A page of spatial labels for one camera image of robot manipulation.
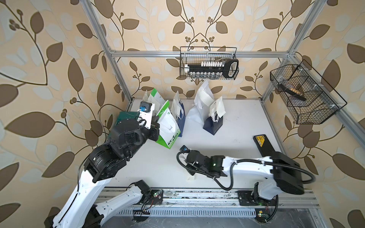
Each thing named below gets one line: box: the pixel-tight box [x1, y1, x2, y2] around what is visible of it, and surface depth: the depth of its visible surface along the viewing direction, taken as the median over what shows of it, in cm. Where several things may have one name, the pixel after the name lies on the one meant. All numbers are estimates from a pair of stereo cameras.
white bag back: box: [186, 80, 215, 125], surface depth 100 cm
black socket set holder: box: [183, 58, 240, 79], surface depth 86 cm
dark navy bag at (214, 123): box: [202, 100, 224, 136], surface depth 93 cm
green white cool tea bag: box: [147, 87, 166, 116], surface depth 93 cm
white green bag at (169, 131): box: [155, 99, 182, 150], surface depth 69 cm
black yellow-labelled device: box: [252, 133, 276, 158], surface depth 95 cm
